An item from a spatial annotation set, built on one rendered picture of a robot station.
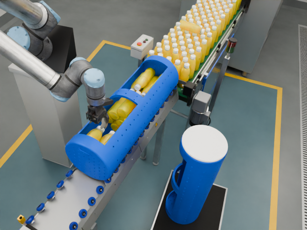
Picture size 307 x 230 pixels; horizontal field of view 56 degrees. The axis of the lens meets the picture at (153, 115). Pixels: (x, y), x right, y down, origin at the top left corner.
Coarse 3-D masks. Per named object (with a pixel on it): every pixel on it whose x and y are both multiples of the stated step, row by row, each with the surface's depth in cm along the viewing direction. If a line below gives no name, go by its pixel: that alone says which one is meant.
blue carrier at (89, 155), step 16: (144, 64) 207; (160, 64) 200; (128, 80) 193; (160, 80) 183; (176, 80) 198; (112, 96) 172; (128, 96) 166; (144, 96) 170; (160, 96) 181; (144, 112) 168; (128, 128) 156; (144, 128) 172; (80, 144) 142; (96, 144) 142; (112, 144) 147; (128, 144) 157; (80, 160) 153; (96, 160) 144; (112, 160) 146; (96, 176) 156
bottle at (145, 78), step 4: (148, 68) 199; (152, 68) 199; (144, 72) 197; (148, 72) 196; (152, 72) 198; (140, 76) 194; (144, 76) 193; (148, 76) 195; (152, 76) 198; (140, 80) 190; (144, 80) 191; (148, 80) 195; (140, 84) 190; (144, 84) 191; (140, 88) 191
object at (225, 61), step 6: (228, 60) 223; (222, 66) 229; (222, 72) 232; (222, 78) 237; (216, 84) 243; (216, 90) 247; (216, 96) 251; (210, 102) 259; (210, 108) 263; (210, 114) 268
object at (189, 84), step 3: (189, 81) 216; (186, 84) 213; (189, 84) 213; (192, 84) 214; (195, 84) 214; (186, 87) 212; (189, 87) 211; (192, 87) 212; (195, 87) 213; (183, 90) 216; (186, 90) 214; (189, 90) 213; (192, 90) 213; (195, 90) 217; (183, 93) 217; (186, 93) 216; (189, 93) 215; (192, 93) 216; (189, 96) 217
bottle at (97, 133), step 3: (96, 129) 161; (99, 129) 162; (90, 132) 158; (93, 132) 158; (96, 132) 158; (99, 132) 159; (102, 132) 162; (90, 135) 156; (93, 135) 156; (96, 135) 157; (99, 135) 158; (96, 138) 156; (99, 138) 158
